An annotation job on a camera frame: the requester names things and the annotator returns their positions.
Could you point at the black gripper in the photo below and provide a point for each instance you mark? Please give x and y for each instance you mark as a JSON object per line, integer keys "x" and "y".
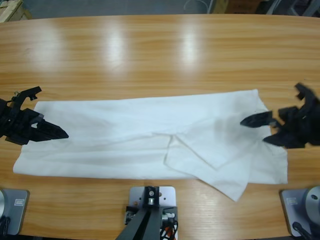
{"x": 15, "y": 125}
{"x": 305, "y": 125}

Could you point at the white polo shirt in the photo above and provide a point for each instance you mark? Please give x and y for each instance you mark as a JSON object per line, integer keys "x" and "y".
{"x": 125, "y": 125}

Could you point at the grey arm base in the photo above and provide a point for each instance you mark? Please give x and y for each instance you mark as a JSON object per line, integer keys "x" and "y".
{"x": 17, "y": 217}
{"x": 312, "y": 200}

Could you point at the silver black clamp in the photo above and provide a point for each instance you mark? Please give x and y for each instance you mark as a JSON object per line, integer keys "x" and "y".
{"x": 130, "y": 215}
{"x": 168, "y": 215}

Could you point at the wooden pallet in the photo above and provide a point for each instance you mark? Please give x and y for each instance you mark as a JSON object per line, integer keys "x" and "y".
{"x": 10, "y": 12}

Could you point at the brown cardboard box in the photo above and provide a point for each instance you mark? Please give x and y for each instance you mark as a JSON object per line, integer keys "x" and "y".
{"x": 237, "y": 5}

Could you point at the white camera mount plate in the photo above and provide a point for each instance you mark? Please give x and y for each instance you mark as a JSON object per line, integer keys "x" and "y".
{"x": 167, "y": 197}

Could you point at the grey metal frame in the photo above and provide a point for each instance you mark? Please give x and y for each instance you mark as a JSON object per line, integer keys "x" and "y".
{"x": 287, "y": 7}

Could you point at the dark camera post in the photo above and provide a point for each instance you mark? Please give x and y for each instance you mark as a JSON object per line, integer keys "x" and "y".
{"x": 147, "y": 225}

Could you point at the grey metal post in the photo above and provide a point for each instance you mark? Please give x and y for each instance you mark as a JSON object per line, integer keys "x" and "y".
{"x": 212, "y": 6}

